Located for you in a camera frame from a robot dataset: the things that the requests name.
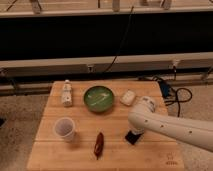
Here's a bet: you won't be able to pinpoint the black eraser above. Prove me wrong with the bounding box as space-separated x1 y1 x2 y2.
125 131 141 145

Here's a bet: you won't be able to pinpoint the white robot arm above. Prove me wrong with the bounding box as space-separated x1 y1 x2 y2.
128 96 213 152

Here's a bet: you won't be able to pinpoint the green ceramic bowl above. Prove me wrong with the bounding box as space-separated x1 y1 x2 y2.
83 86 115 113

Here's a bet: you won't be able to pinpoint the translucent plastic cup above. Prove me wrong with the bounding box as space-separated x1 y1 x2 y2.
53 117 75 142

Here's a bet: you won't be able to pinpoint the white rounded block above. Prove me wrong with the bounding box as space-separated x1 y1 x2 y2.
120 90 136 106

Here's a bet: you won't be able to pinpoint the white small bottle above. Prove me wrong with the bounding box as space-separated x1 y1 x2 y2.
61 80 72 107

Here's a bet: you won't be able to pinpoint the wooden cutting board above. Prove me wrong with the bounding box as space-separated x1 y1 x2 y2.
27 81 184 171

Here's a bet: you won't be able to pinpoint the black hanging cable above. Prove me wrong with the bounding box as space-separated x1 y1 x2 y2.
101 5 135 74

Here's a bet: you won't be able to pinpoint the black floor cables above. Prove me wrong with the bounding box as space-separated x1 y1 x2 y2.
137 75 193 118

